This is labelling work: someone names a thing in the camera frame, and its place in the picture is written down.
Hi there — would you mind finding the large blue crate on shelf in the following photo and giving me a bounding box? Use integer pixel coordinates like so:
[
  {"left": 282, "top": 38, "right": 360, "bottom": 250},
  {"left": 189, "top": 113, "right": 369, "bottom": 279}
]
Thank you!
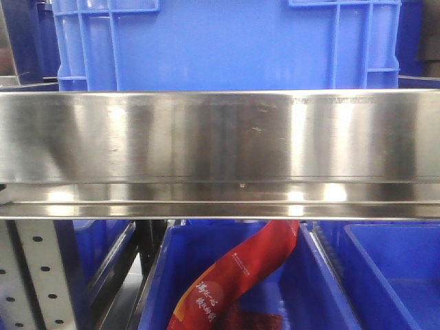
[{"left": 52, "top": 1, "right": 402, "bottom": 91}]

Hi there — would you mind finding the perforated white rack upright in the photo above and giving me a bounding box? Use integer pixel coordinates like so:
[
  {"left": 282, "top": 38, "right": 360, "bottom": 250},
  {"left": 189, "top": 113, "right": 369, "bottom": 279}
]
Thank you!
[{"left": 1, "top": 220, "right": 78, "bottom": 329}]

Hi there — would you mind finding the blue bin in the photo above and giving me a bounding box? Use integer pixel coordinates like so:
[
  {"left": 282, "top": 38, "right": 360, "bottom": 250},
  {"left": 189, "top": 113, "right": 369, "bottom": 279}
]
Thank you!
[
  {"left": 138, "top": 221, "right": 361, "bottom": 329},
  {"left": 313, "top": 219, "right": 440, "bottom": 330},
  {"left": 73, "top": 220, "right": 135, "bottom": 302}
]

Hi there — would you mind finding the stainless steel shelf rail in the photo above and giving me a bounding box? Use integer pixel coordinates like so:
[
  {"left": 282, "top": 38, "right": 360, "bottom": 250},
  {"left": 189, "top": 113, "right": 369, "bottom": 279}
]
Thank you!
[{"left": 1, "top": 89, "right": 439, "bottom": 220}]

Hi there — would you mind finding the blue bin lower right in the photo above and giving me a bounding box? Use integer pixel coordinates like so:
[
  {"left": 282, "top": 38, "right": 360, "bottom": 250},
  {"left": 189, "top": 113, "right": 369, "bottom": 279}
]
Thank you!
[{"left": 313, "top": 219, "right": 440, "bottom": 330}]

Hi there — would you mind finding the blue bin lower centre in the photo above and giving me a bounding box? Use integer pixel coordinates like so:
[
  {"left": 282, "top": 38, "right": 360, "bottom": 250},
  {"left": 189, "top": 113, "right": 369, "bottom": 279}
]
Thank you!
[{"left": 138, "top": 221, "right": 361, "bottom": 329}]

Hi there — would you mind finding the red printed snack bag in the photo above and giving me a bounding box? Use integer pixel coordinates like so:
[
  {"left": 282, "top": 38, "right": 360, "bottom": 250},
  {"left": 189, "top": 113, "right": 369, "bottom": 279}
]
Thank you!
[{"left": 167, "top": 220, "right": 300, "bottom": 329}]

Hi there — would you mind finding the blue bin lower left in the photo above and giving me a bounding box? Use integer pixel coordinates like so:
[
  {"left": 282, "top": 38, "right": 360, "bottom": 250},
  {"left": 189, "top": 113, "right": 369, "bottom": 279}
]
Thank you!
[{"left": 73, "top": 220, "right": 135, "bottom": 302}]

